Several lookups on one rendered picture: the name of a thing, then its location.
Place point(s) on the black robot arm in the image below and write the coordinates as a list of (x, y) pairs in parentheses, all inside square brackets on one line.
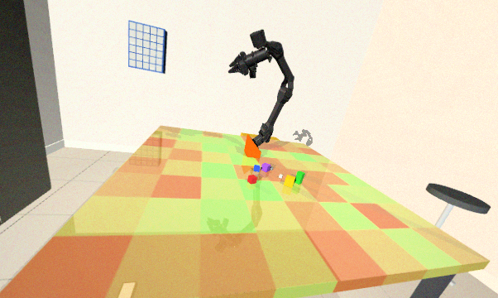
[(276, 50)]

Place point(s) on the purple block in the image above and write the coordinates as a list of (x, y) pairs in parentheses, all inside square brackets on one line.
[(265, 167)]

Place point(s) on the yellow block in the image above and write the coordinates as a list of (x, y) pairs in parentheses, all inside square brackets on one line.
[(289, 181)]

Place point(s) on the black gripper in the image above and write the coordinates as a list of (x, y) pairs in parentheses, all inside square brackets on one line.
[(242, 62)]

